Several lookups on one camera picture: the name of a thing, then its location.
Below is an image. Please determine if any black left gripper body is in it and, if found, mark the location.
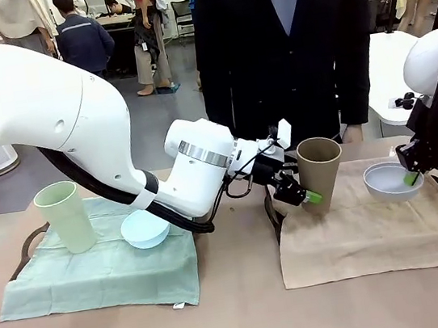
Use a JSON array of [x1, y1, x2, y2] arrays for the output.
[[248, 149, 300, 188]]

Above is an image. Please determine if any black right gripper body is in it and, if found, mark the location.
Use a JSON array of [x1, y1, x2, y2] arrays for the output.
[[408, 99, 438, 175]]

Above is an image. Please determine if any white grey bowl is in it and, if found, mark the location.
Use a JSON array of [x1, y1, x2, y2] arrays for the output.
[[360, 156, 428, 208]]

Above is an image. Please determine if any brown cup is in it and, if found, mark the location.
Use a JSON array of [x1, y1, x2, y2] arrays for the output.
[[293, 134, 352, 218]]

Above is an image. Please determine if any beige cloth mat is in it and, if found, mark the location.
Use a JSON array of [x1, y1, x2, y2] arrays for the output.
[[267, 147, 438, 291]]

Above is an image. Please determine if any pale blue bowl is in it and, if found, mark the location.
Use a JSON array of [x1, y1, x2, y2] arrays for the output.
[[118, 206, 173, 252]]

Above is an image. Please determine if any green cloth mat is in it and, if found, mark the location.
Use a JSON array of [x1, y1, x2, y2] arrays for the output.
[[0, 183, 205, 328]]

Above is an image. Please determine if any pale green cup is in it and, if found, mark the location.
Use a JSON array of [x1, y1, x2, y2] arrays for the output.
[[31, 177, 100, 260]]

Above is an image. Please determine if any person left forearm dark sleeve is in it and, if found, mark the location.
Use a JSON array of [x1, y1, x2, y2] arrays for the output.
[[330, 52, 382, 128]]

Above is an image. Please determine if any person right forearm dark sleeve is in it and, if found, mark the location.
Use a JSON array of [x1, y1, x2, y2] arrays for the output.
[[197, 68, 239, 134]]

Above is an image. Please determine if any black tray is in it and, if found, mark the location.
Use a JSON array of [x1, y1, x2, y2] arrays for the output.
[[261, 160, 438, 244], [2, 221, 57, 284]]

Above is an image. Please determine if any person left hand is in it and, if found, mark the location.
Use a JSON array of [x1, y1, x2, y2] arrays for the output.
[[339, 121, 365, 145]]

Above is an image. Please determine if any white round-edged table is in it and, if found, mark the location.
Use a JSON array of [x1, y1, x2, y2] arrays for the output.
[[358, 26, 432, 130]]

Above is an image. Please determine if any person in dark suit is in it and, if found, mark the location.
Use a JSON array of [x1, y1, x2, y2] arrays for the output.
[[186, 0, 390, 165]]

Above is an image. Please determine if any mannequin in red top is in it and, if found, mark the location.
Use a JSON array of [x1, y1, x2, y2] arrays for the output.
[[125, 0, 178, 98]]

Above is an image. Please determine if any black mesh chair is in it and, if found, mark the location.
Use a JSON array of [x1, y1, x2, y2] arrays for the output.
[[170, 0, 196, 37]]

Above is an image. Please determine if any person in black shirt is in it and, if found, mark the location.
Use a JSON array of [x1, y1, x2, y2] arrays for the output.
[[104, 0, 134, 18]]

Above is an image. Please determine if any person in navy jacket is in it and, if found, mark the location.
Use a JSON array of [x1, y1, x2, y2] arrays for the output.
[[51, 0, 120, 84]]

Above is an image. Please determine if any mannequin in cream coat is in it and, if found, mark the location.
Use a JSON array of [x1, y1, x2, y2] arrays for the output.
[[0, 0, 61, 61]]

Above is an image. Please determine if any thin black left camera cable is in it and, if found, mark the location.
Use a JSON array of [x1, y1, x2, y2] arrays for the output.
[[217, 141, 286, 202]]

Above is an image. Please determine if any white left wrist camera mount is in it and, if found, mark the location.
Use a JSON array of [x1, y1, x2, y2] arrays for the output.
[[273, 117, 296, 151]]

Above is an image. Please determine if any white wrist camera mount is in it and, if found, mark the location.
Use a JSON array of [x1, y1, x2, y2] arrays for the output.
[[387, 90, 420, 112], [273, 117, 296, 151]]

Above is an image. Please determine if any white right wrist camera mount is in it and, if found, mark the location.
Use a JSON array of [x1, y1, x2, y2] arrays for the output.
[[387, 90, 420, 112]]

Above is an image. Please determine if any black left arm cable bundle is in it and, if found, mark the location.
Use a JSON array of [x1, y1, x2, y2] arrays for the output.
[[36, 124, 217, 256]]

